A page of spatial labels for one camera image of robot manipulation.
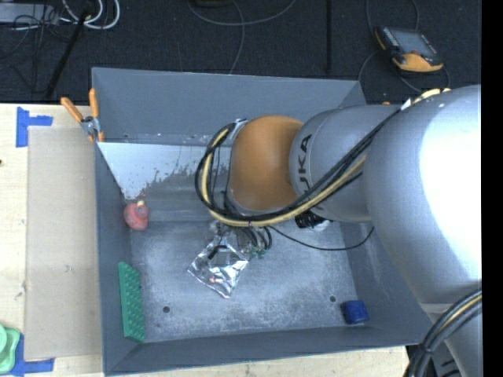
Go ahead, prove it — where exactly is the silver foil packet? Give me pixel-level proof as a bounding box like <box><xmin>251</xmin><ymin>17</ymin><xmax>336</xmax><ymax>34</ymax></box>
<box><xmin>186</xmin><ymin>232</ymin><xmax>251</xmax><ymax>300</ymax></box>

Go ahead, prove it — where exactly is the grey metal bin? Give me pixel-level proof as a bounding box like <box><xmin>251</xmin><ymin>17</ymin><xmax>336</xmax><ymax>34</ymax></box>
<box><xmin>90</xmin><ymin>67</ymin><xmax>434</xmax><ymax>377</ymax></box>

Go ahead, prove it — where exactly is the dark green flat block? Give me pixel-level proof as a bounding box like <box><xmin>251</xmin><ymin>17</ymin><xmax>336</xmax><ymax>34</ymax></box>
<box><xmin>117</xmin><ymin>261</ymin><xmax>147</xmax><ymax>345</ymax></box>

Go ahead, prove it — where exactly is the pale wood flat board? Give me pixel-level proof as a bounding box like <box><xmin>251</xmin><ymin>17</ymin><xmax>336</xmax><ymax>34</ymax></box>
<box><xmin>23</xmin><ymin>126</ymin><xmax>105</xmax><ymax>363</ymax></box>

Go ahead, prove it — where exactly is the black cylinder on white bracket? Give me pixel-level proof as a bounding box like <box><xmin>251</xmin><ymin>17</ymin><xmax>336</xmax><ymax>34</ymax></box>
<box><xmin>294</xmin><ymin>210</ymin><xmax>335</xmax><ymax>232</ymax></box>

